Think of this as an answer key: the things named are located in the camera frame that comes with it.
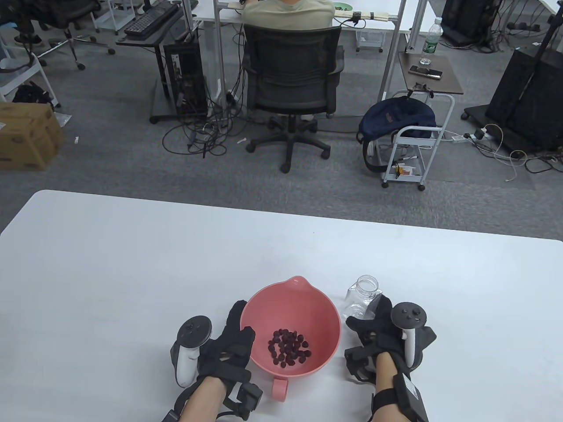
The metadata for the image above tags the person's left hand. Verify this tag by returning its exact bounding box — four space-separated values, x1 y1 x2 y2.
197 300 256 383

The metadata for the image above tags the person's right hand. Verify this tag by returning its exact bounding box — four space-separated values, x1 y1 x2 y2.
345 294 437 374

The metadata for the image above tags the clear plastic jar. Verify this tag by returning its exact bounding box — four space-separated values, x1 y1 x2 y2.
342 275 381 321

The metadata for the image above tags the pile of dark red cranberries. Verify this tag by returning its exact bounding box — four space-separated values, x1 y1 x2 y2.
267 328 313 368

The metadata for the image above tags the pink salad bowl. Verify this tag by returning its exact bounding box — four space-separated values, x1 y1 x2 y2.
240 276 343 402

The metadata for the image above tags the black right forearm band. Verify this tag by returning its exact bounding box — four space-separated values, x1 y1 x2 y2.
372 374 430 422

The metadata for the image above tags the person's left forearm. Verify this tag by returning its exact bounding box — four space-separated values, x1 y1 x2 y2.
178 376 230 422

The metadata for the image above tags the person's right forearm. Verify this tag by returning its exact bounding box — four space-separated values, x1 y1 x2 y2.
373 352 412 422

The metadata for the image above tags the grey white right controller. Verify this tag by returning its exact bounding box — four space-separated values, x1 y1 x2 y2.
391 302 428 370

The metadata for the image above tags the grey white controller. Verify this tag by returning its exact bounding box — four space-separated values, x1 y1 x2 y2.
391 302 428 370
171 316 213 388

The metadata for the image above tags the grey white left controller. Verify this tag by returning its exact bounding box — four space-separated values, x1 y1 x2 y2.
171 316 213 388

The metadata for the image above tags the white rolling cart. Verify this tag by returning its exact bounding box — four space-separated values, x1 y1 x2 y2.
382 90 455 191

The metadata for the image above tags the white power strip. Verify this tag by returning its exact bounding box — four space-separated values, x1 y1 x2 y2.
449 131 490 144

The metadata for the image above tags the navy blue backpack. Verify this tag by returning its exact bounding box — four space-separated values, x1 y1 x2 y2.
357 98 437 173

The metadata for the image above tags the brown side table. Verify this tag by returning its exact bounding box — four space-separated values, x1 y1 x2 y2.
398 52 465 96

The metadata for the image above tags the black smartphone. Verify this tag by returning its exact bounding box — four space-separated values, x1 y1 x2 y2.
408 65 443 80

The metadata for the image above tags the black computer tower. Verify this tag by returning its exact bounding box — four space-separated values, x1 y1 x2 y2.
164 40 208 117

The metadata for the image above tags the black mesh office chair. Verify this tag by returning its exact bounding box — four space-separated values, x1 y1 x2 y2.
242 22 346 173

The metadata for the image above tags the dark rolling keyboard stand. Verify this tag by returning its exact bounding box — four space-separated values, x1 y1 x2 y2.
116 4 199 124

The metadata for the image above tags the brown cardboard box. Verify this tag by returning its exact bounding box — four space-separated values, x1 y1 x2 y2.
0 102 66 171

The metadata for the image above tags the green label water bottle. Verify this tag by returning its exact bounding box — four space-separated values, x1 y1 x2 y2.
419 17 444 66

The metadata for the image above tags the black stand pole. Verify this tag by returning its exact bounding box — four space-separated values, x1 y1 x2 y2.
510 13 563 128

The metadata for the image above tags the black bag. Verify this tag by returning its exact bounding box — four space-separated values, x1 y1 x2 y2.
12 81 56 109

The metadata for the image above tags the black keyboard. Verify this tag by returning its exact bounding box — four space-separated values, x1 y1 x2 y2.
124 4 180 37

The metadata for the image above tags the black swivel chair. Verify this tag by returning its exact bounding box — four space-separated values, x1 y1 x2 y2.
0 0 116 71

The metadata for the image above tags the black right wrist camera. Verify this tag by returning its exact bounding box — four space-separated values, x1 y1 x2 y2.
344 346 375 382

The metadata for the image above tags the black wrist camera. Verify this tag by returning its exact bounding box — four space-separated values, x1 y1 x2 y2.
344 346 375 382
223 382 264 419

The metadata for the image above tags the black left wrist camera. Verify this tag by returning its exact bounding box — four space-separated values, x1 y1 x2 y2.
223 382 264 419

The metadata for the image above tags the tangle of black cables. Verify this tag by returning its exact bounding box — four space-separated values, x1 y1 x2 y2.
162 88 248 159

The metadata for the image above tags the white floor cable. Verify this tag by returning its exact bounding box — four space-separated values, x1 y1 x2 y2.
483 124 529 183

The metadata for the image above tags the white metal frame desk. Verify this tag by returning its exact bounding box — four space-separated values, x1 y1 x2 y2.
191 0 430 110

